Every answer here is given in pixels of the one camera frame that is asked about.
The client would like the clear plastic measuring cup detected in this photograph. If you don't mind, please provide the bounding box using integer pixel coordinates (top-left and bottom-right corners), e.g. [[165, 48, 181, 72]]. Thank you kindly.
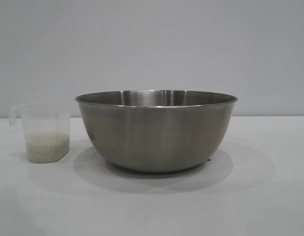
[[8, 102, 71, 163]]

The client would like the stainless steel mixing bowl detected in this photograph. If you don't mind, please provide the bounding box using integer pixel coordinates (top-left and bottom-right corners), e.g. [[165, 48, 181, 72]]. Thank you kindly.
[[74, 89, 239, 173]]

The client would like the white uncooked rice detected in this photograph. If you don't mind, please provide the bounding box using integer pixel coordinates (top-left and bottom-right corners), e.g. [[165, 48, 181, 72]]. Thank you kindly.
[[25, 131, 70, 163]]

